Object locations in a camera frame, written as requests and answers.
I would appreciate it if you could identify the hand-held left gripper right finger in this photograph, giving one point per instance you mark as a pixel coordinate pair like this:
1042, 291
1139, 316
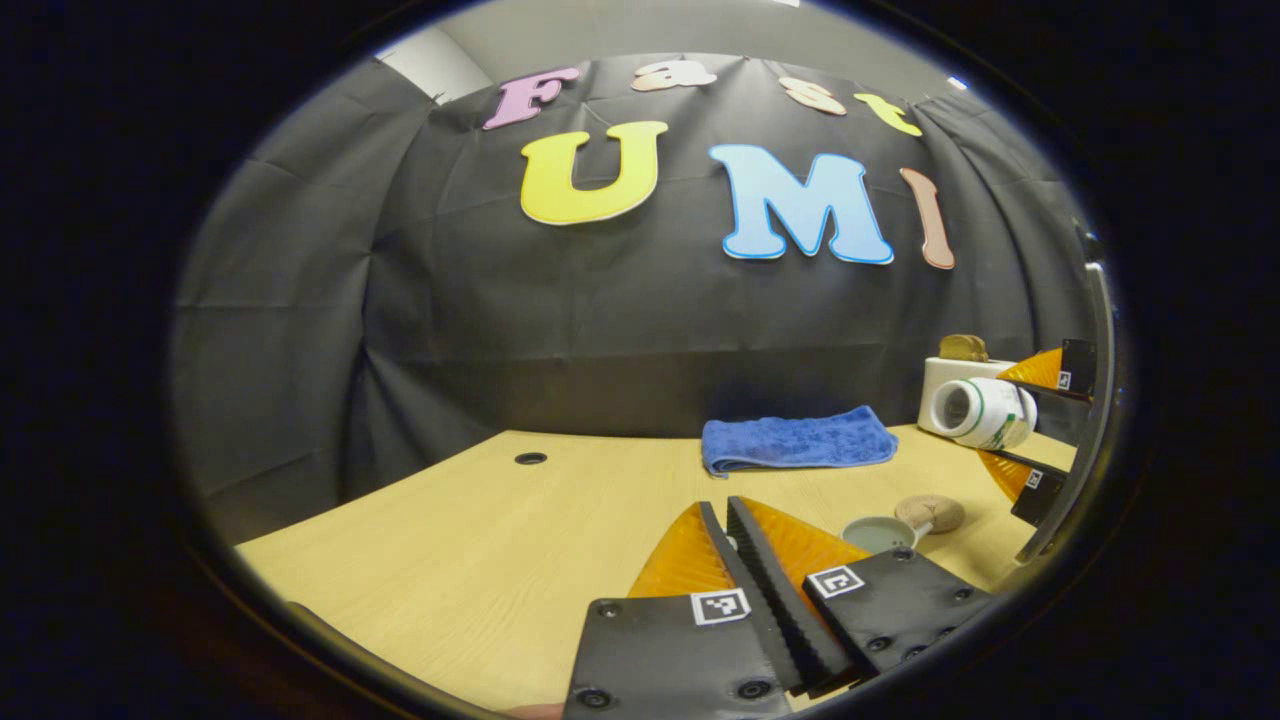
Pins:
812, 630

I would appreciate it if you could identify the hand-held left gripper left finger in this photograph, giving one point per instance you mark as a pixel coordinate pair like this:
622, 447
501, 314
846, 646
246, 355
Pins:
760, 625

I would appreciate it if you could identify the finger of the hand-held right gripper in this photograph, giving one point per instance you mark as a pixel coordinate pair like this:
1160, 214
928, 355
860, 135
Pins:
1078, 360
1040, 495

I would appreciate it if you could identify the white plastic water bottle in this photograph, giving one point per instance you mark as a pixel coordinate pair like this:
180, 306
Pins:
990, 415

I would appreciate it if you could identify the round brown coaster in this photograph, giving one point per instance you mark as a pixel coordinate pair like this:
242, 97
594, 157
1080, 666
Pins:
935, 512

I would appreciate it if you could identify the white teacup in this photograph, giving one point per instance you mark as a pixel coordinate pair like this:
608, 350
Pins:
875, 535

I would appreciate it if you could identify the brown bread slices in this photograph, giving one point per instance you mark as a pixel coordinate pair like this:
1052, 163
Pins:
963, 348

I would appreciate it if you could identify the white toaster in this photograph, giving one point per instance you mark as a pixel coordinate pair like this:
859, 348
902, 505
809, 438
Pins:
935, 375

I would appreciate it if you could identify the blue folded towel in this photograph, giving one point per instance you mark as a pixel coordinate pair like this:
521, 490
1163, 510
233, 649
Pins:
800, 440

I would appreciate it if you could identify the black backdrop cloth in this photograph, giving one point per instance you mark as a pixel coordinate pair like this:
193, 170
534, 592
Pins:
600, 330

